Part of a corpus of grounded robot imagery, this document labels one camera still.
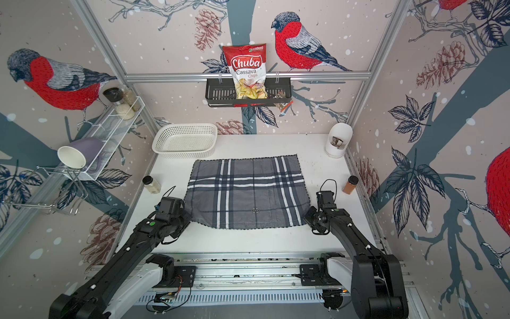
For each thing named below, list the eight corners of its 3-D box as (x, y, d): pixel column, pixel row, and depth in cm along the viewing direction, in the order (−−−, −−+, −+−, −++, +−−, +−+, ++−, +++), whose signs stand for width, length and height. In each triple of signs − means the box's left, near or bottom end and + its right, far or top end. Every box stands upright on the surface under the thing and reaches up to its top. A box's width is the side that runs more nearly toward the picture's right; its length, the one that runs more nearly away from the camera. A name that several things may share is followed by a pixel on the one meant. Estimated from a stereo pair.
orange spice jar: (343, 194, 98) (351, 183, 90) (341, 187, 101) (348, 175, 93) (351, 194, 98) (359, 183, 90) (349, 187, 101) (357, 175, 93)
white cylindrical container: (326, 159, 113) (334, 139, 100) (321, 142, 121) (328, 122, 109) (345, 159, 113) (356, 139, 100) (339, 142, 121) (349, 122, 109)
